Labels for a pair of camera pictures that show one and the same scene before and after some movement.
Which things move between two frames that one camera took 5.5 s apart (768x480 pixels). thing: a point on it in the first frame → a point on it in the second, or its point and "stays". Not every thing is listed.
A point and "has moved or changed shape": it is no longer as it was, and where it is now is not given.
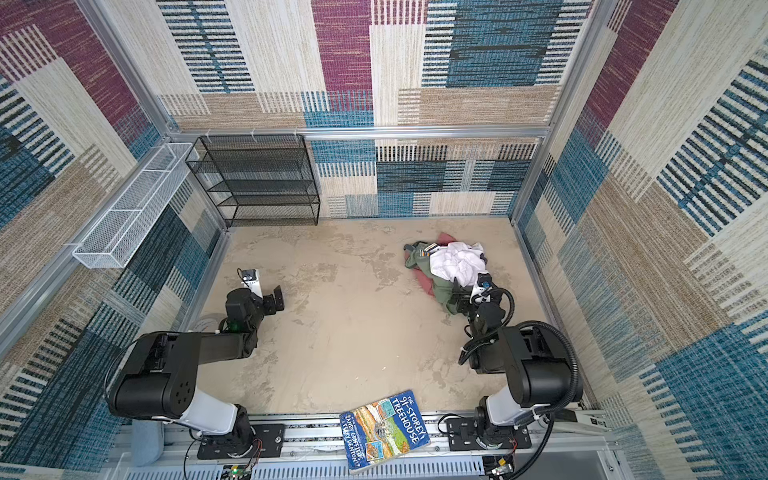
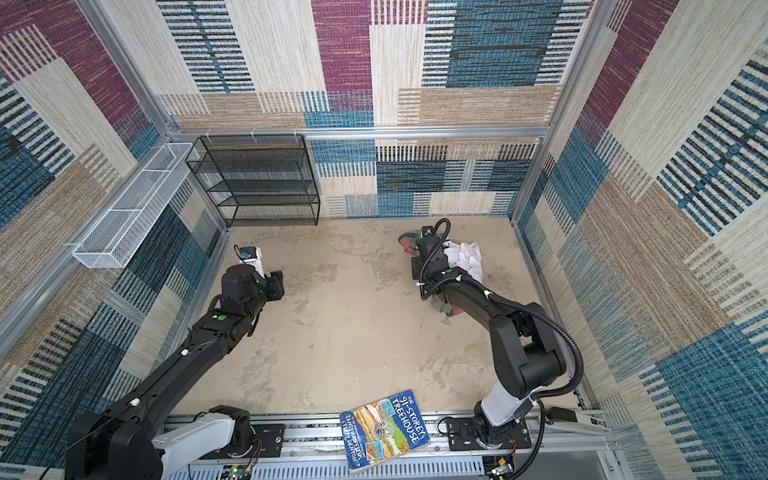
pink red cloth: x=424 y=278 has moved or changed shape
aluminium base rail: x=316 y=448 stays
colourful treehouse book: x=383 y=430 stays
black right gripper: x=464 y=299 → x=416 y=267
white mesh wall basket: x=127 y=220 stays
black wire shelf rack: x=258 y=180 stays
